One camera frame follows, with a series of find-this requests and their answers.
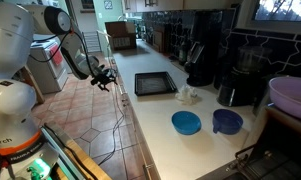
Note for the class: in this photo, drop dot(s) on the dark blue measuring cup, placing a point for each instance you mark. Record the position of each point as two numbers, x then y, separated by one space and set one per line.
226 121

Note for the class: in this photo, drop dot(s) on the wooden cutting board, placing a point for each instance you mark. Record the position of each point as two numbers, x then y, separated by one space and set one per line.
160 39

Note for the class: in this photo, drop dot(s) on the cardboard box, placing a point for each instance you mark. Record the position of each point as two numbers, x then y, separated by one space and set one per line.
122 35

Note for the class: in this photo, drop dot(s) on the purple plastic bowl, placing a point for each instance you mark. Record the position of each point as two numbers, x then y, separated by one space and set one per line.
285 93

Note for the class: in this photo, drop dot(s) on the dish rack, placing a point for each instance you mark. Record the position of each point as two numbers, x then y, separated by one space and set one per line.
276 154

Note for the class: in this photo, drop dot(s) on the crumpled white paper towel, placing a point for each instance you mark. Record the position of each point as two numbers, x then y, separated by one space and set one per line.
186 95

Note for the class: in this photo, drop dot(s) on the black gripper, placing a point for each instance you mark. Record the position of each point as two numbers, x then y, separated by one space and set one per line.
102 76

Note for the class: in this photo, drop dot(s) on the light blue bowl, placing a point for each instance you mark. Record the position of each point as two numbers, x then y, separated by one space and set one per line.
186 123

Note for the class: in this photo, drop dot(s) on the white stove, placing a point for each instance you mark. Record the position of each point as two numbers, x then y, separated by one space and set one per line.
49 76

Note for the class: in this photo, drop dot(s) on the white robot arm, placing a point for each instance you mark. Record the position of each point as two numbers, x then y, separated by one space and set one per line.
18 25

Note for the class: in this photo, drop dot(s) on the black coffee maker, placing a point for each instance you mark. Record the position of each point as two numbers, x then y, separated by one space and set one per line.
206 34

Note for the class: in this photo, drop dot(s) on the black baking tray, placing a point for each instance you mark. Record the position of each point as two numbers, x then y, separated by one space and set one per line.
153 83

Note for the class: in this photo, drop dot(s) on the black blender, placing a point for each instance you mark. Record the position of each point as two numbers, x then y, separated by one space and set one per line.
239 85

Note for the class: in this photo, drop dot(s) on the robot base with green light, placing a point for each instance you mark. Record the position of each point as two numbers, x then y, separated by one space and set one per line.
50 151

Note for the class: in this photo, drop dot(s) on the red towel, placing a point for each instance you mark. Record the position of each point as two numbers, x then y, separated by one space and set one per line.
56 54

